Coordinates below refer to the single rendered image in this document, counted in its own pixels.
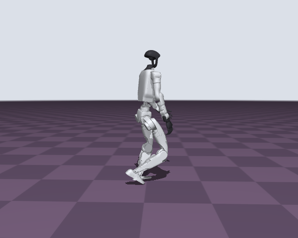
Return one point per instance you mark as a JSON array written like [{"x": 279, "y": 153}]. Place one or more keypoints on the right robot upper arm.
[{"x": 156, "y": 77}]

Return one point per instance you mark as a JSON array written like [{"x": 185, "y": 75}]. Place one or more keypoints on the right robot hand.
[{"x": 168, "y": 125}]

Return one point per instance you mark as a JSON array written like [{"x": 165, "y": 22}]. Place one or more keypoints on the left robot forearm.
[{"x": 154, "y": 105}]

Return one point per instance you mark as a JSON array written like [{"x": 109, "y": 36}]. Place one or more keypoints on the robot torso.
[{"x": 145, "y": 94}]

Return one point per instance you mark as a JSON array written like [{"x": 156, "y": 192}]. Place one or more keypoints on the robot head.
[{"x": 152, "y": 55}]

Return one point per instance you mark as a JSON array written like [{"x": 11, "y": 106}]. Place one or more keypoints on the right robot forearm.
[{"x": 162, "y": 108}]

